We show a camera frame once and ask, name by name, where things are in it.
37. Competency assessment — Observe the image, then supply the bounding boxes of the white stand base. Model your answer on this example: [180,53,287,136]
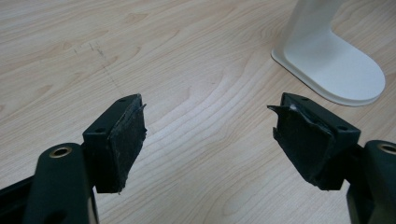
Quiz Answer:
[271,0,387,107]

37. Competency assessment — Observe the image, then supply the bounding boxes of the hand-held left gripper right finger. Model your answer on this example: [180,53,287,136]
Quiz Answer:
[266,91,362,191]

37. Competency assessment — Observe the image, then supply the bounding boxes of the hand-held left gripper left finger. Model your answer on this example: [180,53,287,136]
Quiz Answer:
[81,93,148,195]

